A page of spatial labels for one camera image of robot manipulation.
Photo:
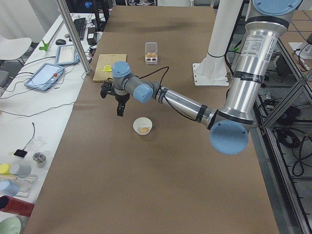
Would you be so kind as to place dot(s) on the light blue plastic cup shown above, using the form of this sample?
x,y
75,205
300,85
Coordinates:
x,y
8,187

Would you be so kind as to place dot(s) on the grey plastic cup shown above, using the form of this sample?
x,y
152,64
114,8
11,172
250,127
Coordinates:
x,y
20,170

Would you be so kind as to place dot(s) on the aluminium frame post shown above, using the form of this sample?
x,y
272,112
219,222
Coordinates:
x,y
64,11

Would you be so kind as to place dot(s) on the yellow plastic cup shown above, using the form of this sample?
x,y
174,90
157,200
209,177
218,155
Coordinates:
x,y
5,169

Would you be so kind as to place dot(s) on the lemon slice near handle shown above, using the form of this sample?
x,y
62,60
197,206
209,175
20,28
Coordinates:
x,y
107,68

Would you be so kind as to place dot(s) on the far blue teach pendant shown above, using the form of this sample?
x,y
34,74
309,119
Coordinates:
x,y
66,55

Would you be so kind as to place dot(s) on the black computer mouse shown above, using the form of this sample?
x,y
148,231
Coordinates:
x,y
60,42

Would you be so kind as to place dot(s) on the clear plastic egg box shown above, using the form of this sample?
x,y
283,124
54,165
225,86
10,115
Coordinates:
x,y
151,57

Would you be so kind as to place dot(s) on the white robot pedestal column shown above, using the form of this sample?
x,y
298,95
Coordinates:
x,y
212,71

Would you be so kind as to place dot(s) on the small black square pad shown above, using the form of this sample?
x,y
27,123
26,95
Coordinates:
x,y
20,153

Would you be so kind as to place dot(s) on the black keyboard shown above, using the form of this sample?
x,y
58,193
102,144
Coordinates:
x,y
80,26

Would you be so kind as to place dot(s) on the pale green bowl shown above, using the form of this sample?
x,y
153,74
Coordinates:
x,y
11,225

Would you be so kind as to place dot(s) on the black power adapter box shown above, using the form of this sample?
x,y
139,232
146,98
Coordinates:
x,y
92,36

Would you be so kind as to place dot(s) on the white chair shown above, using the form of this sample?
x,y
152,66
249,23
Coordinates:
x,y
13,49

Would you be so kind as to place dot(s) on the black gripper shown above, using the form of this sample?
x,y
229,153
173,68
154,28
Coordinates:
x,y
121,98

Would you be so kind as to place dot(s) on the red cylinder bottle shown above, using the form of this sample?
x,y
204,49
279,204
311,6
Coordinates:
x,y
15,206

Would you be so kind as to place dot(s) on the wooden cutting board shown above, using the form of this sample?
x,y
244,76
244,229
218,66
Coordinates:
x,y
106,59

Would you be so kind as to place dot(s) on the blue teach pendant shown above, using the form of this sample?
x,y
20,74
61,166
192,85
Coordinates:
x,y
46,76
66,55

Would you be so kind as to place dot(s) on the clear cup tray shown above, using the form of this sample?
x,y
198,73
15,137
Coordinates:
x,y
25,185

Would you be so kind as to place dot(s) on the white ceramic bowl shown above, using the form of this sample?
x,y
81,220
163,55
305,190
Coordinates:
x,y
140,123

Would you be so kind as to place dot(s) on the near blue teach pendant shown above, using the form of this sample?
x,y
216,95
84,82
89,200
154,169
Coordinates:
x,y
46,76

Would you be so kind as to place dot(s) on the green clamp tool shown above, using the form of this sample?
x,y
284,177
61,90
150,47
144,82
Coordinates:
x,y
44,46

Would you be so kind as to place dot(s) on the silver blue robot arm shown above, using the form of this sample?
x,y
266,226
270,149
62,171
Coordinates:
x,y
229,126

